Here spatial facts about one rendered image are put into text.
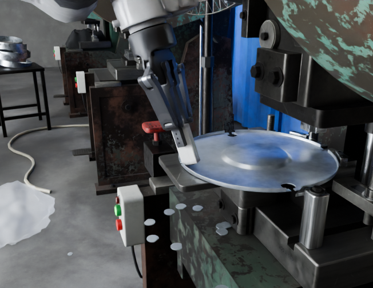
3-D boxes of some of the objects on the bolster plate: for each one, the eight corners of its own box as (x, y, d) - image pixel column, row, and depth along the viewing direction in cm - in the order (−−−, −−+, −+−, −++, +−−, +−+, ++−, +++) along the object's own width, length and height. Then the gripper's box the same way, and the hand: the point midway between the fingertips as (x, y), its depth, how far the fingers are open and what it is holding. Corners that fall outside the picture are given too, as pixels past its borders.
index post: (308, 250, 57) (316, 192, 54) (296, 239, 60) (302, 184, 56) (324, 247, 58) (332, 190, 55) (311, 236, 61) (318, 181, 57)
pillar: (365, 185, 71) (378, 112, 66) (356, 180, 73) (368, 109, 68) (374, 183, 71) (388, 111, 67) (365, 179, 73) (378, 108, 68)
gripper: (149, 32, 70) (187, 154, 75) (107, 38, 59) (156, 180, 64) (184, 19, 66) (222, 147, 71) (147, 23, 55) (196, 174, 60)
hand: (185, 144), depth 67 cm, fingers closed
